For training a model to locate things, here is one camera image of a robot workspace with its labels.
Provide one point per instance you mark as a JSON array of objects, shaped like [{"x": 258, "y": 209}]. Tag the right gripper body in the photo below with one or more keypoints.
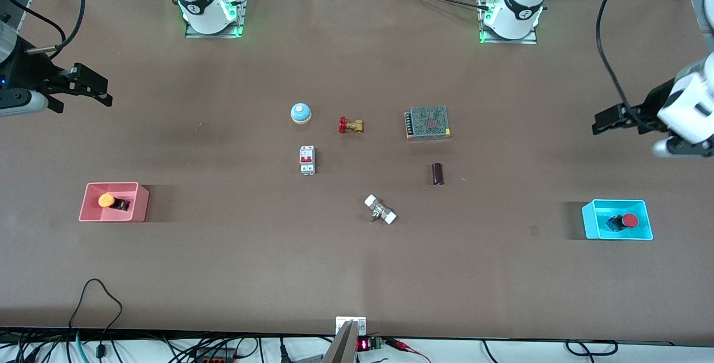
[{"x": 29, "y": 72}]

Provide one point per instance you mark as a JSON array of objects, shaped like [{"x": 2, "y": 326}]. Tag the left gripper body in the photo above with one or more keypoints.
[{"x": 650, "y": 103}]

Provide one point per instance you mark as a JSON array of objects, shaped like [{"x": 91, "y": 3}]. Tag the red push button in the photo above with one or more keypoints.
[{"x": 629, "y": 221}]

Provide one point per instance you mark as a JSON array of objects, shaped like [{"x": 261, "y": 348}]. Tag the yellow push button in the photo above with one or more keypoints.
[{"x": 106, "y": 201}]

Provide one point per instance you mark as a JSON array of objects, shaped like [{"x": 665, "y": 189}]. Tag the cyan plastic bin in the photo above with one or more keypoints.
[{"x": 591, "y": 221}]

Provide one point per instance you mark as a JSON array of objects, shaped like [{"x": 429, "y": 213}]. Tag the pink plastic bin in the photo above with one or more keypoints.
[{"x": 92, "y": 213}]

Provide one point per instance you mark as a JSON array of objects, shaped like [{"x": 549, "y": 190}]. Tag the dark brown capacitor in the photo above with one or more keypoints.
[{"x": 438, "y": 174}]

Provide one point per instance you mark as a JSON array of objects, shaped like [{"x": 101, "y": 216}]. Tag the metal mesh power supply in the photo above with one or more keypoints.
[{"x": 428, "y": 122}]

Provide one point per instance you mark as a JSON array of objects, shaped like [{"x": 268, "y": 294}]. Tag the blue service bell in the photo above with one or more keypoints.
[{"x": 300, "y": 112}]

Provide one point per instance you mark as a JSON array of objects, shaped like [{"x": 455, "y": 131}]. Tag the white circuit breaker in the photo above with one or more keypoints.
[{"x": 307, "y": 160}]

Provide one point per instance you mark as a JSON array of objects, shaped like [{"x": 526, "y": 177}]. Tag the metal fitting white ends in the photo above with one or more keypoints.
[{"x": 380, "y": 209}]

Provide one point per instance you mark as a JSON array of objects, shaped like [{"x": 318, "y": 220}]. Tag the red alligator clip lead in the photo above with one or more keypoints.
[{"x": 404, "y": 345}]

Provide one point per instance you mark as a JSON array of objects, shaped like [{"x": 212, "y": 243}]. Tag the red LED display module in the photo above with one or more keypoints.
[{"x": 362, "y": 344}]

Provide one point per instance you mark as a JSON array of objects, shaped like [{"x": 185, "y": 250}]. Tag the grey metal bar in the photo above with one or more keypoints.
[{"x": 341, "y": 349}]

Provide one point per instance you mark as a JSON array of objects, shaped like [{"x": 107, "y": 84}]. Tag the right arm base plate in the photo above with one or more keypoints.
[{"x": 192, "y": 34}]

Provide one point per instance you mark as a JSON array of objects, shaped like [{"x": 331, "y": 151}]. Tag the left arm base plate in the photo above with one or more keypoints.
[{"x": 530, "y": 39}]

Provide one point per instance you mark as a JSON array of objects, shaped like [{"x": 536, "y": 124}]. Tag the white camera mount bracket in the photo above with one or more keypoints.
[{"x": 341, "y": 324}]

